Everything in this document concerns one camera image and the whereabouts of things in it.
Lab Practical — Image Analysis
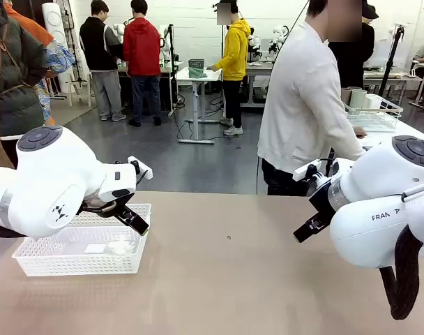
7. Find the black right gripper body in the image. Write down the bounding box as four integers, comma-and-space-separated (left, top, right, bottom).
308, 183, 339, 219

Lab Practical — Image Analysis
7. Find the person in yellow hoodie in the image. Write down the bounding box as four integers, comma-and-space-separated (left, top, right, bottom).
211, 1, 252, 137

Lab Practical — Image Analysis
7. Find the mannequin in green jacket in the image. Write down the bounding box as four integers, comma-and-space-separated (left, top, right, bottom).
0, 0, 49, 168

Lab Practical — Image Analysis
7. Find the white side table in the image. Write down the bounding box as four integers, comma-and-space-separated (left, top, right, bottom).
347, 117, 424, 154

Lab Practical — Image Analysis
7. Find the white wire dish rack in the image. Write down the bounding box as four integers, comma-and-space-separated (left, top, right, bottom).
342, 93, 404, 133

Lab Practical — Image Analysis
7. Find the person in black vest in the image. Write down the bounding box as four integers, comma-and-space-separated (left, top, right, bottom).
79, 0, 128, 122

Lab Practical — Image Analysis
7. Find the thin black hanging cable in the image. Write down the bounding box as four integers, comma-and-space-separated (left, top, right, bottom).
255, 0, 311, 196

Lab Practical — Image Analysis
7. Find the dark work table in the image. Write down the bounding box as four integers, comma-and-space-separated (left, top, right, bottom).
117, 61, 183, 113

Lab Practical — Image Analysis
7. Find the person's right forearm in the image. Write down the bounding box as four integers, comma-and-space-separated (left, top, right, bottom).
333, 96, 358, 135

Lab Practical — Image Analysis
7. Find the mannequin in blue patterned dress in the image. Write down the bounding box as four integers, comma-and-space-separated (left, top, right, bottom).
37, 39, 77, 123

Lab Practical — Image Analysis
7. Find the sage green cup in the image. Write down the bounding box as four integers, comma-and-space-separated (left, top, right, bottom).
349, 89, 369, 117

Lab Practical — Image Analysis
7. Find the person in red hoodie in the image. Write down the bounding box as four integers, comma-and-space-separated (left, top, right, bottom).
122, 0, 163, 127

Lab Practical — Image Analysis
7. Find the black tripod stand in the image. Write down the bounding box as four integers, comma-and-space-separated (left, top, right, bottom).
378, 23, 407, 99

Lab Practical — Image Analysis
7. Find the white perforated plastic basket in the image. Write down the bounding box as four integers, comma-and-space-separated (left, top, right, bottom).
12, 203, 153, 277

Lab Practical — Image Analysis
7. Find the person in white sweater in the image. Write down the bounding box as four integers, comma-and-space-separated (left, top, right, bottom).
257, 0, 368, 196

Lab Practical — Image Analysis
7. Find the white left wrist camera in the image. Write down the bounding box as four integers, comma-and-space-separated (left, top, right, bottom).
127, 155, 153, 181

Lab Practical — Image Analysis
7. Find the person in black top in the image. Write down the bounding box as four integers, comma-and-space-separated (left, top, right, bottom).
327, 3, 380, 90

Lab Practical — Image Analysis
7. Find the white step stool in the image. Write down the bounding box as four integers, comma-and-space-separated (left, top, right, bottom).
66, 70, 98, 107

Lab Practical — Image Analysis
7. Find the white standing desk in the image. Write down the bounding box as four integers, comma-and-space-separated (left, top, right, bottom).
175, 66, 224, 145

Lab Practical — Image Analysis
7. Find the tall white column appliance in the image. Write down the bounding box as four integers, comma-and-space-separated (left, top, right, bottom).
40, 2, 77, 94

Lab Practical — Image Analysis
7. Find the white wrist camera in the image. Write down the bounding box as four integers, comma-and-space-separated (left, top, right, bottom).
292, 158, 354, 184
127, 155, 153, 181

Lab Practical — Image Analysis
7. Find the white cup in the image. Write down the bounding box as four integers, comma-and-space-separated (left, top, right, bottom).
363, 94, 383, 110

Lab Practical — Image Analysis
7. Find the dark green small basket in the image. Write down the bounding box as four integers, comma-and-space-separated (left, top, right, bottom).
188, 59, 208, 79

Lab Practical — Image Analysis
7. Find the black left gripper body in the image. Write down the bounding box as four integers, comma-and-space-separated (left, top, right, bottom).
78, 193, 135, 219

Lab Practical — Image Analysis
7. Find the grey work table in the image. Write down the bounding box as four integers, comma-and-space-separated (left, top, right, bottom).
244, 61, 274, 108

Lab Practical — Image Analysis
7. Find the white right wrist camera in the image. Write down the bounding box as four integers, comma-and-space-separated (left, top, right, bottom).
292, 158, 354, 184

